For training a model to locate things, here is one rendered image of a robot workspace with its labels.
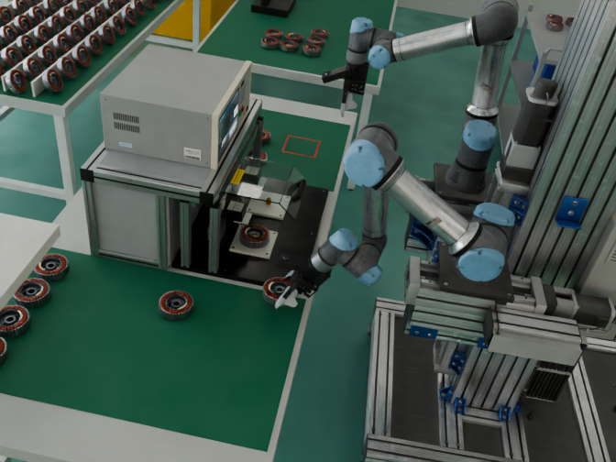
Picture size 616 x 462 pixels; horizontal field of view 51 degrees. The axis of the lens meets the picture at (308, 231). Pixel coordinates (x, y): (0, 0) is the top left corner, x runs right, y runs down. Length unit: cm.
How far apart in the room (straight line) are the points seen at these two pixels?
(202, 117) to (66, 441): 101
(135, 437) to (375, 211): 94
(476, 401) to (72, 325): 156
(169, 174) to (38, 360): 69
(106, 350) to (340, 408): 120
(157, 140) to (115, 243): 41
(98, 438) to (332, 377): 138
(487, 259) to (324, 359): 143
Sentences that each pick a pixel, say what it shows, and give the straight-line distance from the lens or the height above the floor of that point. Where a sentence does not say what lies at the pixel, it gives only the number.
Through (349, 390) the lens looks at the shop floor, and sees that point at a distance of 296.
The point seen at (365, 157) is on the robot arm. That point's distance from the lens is 170.
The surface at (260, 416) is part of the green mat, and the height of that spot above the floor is 75.
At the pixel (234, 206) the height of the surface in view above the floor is 92.
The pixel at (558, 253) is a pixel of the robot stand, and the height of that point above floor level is 106.
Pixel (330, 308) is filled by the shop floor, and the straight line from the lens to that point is 329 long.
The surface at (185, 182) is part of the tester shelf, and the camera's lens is 209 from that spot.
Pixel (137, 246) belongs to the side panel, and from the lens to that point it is 230.
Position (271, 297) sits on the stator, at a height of 83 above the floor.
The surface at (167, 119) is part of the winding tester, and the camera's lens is 212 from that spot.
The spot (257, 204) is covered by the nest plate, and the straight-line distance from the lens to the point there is 257.
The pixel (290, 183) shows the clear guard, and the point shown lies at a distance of 222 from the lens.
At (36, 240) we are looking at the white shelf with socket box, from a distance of 177.
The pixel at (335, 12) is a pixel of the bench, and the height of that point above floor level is 75.
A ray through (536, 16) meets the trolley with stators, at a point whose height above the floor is 91.
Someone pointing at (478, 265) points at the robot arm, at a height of 121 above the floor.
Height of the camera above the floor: 230
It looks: 38 degrees down
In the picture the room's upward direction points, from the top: 8 degrees clockwise
